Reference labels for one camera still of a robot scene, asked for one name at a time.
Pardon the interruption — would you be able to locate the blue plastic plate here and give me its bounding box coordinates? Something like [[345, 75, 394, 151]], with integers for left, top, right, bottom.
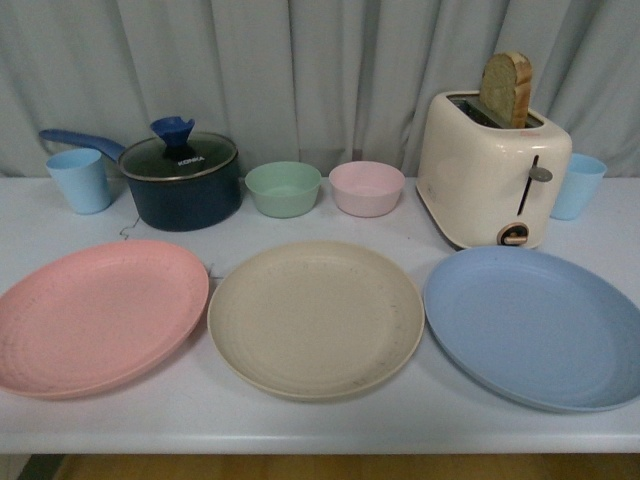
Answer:
[[423, 247, 639, 412]]

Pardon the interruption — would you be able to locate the green plastic bowl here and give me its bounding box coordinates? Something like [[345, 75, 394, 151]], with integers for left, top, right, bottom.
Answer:
[[245, 161, 322, 218]]

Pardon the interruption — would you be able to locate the pink plastic bowl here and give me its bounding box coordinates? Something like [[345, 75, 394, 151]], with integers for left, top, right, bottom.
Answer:
[[329, 161, 405, 218]]

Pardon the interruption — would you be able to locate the beige plastic plate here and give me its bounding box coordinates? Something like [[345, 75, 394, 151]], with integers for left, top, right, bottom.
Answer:
[[207, 241, 425, 402]]

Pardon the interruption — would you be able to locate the dark blue saucepan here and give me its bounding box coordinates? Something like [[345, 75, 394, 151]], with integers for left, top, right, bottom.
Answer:
[[39, 129, 242, 232]]

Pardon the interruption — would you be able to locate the grey curtain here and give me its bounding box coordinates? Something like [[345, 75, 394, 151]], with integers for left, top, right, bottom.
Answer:
[[1, 1, 639, 177]]

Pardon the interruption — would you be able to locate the glass pot lid blue knob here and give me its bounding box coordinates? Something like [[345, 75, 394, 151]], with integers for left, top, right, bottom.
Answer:
[[119, 116, 238, 182]]

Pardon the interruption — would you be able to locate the cream white toaster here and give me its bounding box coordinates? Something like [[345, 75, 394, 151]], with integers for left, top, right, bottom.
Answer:
[[416, 92, 572, 248]]

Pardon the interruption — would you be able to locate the pink plastic plate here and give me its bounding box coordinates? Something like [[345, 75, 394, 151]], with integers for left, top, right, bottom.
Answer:
[[1, 240, 209, 399]]

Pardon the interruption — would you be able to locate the slice of bread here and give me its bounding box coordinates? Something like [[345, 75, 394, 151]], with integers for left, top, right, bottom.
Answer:
[[479, 51, 533, 129]]

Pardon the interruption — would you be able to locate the light blue cup left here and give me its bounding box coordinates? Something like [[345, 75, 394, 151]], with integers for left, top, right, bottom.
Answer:
[[46, 148, 112, 215]]

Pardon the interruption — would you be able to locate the light blue cup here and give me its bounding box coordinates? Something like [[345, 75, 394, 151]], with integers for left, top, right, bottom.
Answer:
[[550, 153, 607, 221], [46, 148, 112, 215]]

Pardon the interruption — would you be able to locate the light blue cup right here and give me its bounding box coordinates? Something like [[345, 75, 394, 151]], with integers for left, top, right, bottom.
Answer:
[[550, 153, 607, 221]]

